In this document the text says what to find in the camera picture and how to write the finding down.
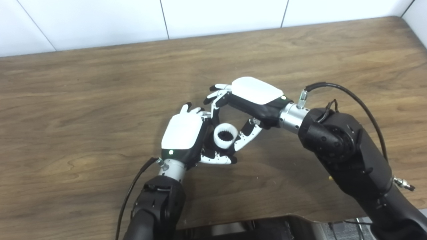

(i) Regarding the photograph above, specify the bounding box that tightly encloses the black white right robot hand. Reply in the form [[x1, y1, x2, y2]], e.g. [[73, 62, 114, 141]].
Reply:
[[203, 76, 294, 152]]

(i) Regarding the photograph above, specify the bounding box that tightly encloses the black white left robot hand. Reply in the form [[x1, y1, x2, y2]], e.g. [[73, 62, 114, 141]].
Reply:
[[161, 102, 238, 169]]

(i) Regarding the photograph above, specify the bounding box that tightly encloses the white ring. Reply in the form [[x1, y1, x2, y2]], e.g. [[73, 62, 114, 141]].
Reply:
[[213, 123, 239, 149]]

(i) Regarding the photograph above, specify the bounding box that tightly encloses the round black part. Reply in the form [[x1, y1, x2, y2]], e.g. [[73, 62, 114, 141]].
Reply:
[[203, 128, 237, 157]]

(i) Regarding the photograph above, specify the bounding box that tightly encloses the black robot torso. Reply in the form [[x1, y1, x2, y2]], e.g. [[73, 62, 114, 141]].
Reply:
[[177, 215, 331, 240]]

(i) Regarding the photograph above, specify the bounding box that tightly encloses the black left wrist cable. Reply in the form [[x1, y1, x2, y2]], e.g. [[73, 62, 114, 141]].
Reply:
[[115, 157, 167, 240]]

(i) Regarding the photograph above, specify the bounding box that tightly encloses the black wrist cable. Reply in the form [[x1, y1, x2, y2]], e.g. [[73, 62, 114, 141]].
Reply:
[[115, 157, 167, 240], [298, 82, 416, 192]]

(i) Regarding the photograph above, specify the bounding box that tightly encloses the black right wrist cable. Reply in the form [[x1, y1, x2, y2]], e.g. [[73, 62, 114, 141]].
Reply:
[[298, 82, 416, 192]]

